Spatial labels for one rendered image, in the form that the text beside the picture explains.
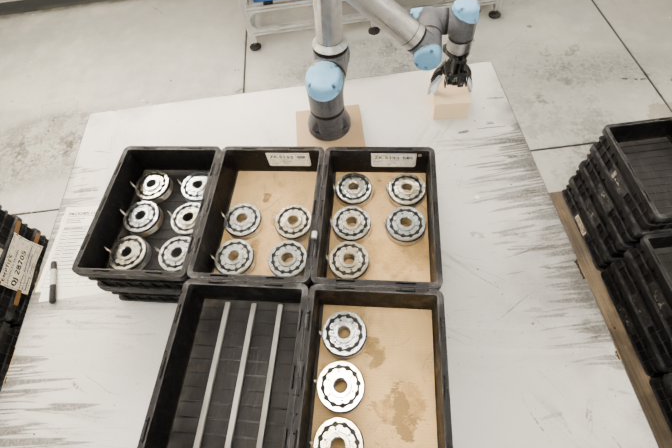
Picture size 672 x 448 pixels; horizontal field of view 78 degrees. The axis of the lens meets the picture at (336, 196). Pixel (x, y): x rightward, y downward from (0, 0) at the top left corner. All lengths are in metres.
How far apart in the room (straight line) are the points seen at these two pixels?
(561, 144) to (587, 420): 1.62
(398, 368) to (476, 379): 0.23
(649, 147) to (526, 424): 1.21
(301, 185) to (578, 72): 2.13
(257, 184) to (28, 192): 1.91
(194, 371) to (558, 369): 0.87
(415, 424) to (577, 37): 2.70
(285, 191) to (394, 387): 0.60
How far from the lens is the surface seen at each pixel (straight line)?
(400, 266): 1.08
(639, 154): 1.95
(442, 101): 1.50
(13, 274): 2.08
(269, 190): 1.23
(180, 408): 1.10
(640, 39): 3.35
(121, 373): 1.33
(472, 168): 1.42
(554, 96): 2.77
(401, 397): 1.01
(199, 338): 1.11
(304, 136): 1.47
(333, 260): 1.06
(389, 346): 1.02
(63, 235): 1.62
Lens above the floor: 1.83
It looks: 57 degrees down
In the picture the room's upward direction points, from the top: 10 degrees counter-clockwise
